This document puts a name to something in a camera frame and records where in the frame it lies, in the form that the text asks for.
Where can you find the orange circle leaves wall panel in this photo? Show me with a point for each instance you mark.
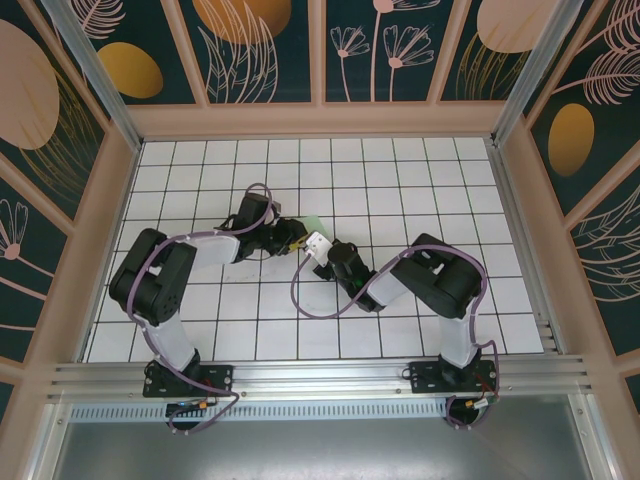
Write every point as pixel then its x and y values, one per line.
pixel 240 50

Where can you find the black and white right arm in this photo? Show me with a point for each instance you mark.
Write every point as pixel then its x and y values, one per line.
pixel 445 285

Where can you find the feather and orange oval panel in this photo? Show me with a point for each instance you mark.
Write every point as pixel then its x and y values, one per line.
pixel 132 70

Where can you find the large pink oval wall panel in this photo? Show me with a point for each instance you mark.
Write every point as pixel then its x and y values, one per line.
pixel 30 100

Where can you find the grey metal sheet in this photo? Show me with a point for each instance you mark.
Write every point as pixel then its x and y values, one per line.
pixel 320 450

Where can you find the aluminium table side rail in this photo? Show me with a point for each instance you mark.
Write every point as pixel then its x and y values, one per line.
pixel 507 200

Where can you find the pink flowers wall panel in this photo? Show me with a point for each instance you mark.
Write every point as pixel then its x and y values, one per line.
pixel 380 50

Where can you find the long aluminium mounting rail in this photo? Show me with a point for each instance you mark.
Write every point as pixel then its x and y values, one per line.
pixel 320 375

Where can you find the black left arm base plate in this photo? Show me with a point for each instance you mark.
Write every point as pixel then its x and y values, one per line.
pixel 220 377

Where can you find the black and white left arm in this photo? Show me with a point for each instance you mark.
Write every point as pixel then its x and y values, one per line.
pixel 145 280

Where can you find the fern and orange oval panel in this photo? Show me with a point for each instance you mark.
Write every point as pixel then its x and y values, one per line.
pixel 590 100

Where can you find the pink leaf outlines wall panel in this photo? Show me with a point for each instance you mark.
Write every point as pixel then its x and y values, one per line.
pixel 610 260

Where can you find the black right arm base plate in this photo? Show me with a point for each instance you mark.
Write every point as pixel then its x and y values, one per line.
pixel 425 377

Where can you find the light green paper sheet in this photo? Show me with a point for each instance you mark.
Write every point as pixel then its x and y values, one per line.
pixel 315 224

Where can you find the pink oval gold lines panel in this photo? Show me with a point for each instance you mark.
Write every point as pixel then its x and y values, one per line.
pixel 480 60

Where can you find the aluminium corner post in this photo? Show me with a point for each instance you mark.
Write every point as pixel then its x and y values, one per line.
pixel 532 75
pixel 95 75

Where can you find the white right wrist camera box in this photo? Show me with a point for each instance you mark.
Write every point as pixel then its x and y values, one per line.
pixel 318 246

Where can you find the single flower wall panel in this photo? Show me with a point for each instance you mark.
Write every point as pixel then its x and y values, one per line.
pixel 25 260

